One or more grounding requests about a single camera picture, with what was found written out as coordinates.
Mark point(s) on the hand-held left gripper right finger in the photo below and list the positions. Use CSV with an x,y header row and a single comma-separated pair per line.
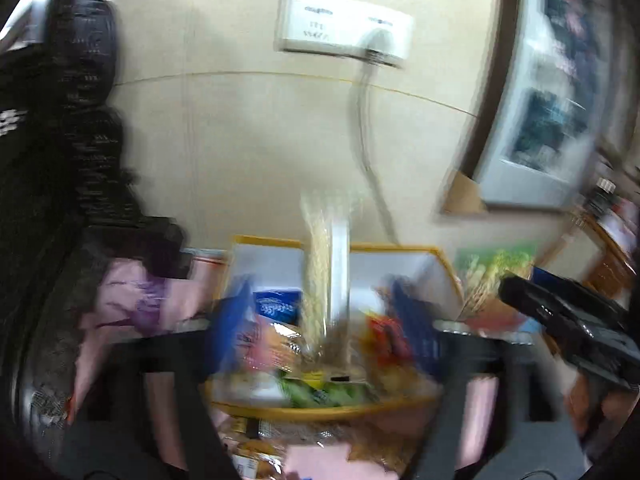
x,y
412,322

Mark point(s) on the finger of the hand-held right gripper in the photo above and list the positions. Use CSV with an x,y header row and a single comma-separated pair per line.
x,y
530,295

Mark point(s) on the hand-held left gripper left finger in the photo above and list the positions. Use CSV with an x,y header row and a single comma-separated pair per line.
x,y
235,320

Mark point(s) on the yellow storage box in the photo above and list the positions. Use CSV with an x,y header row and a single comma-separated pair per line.
x,y
400,270

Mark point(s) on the clear noodle stick packet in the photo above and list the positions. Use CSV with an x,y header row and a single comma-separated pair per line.
x,y
325,270

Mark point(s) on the pale green snack box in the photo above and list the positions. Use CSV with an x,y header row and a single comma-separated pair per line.
x,y
320,392

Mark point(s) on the red orange snack packet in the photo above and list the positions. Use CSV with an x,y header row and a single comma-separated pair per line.
x,y
385,337

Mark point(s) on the pink orange snack packet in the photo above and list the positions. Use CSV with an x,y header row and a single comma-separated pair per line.
x,y
267,347

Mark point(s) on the green yellow snack packet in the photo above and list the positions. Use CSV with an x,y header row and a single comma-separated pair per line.
x,y
495,270

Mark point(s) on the blue white snack packet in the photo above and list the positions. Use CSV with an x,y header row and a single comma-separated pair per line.
x,y
277,305

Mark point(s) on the pink printed blanket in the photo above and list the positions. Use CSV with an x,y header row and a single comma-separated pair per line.
x,y
125,280

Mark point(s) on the cardboard piece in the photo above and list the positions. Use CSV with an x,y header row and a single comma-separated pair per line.
x,y
462,195

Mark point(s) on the clear bread bag purple label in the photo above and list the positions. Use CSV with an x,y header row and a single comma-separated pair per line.
x,y
260,455

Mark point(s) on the framed picture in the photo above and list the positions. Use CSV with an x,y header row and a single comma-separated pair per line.
x,y
530,110

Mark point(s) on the dark carved wooden furniture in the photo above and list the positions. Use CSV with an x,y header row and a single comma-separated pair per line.
x,y
60,160

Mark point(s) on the white wall power socket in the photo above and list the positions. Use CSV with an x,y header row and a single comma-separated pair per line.
x,y
340,25

